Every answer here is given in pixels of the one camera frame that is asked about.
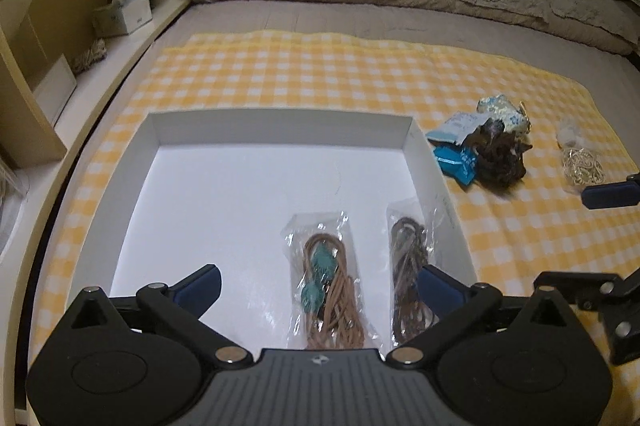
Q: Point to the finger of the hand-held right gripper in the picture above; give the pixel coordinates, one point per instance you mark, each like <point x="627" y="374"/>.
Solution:
<point x="610" y="196"/>
<point x="575" y="282"/>

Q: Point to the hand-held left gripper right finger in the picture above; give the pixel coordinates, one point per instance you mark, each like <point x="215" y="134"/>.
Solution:
<point x="439" y="290"/>

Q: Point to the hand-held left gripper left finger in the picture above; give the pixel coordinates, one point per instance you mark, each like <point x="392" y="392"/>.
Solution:
<point x="200" y="292"/>

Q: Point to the white cardboard box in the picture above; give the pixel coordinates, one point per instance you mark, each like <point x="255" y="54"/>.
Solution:
<point x="225" y="206"/>

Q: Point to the teal packet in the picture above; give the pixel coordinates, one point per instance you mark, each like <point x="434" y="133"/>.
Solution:
<point x="454" y="163"/>

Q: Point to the dark brown braided bundle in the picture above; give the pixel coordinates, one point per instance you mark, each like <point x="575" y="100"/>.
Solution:
<point x="500" y="160"/>

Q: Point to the white and blue packet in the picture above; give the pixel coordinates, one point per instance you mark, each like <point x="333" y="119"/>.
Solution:
<point x="455" y="128"/>

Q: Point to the yellow checkered blanket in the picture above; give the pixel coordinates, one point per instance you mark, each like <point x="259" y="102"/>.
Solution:
<point x="350" y="70"/>

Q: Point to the flat white box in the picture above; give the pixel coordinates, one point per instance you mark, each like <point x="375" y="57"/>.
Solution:
<point x="55" y="85"/>

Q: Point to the white tissue box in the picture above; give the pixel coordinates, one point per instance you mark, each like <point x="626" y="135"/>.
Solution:
<point x="125" y="13"/>

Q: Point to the grey bed sheet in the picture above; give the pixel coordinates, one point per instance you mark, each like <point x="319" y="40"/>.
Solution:
<point x="300" y="16"/>

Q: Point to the wooden bedside shelf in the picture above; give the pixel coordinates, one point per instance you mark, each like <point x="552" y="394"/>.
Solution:
<point x="50" y="5"/>

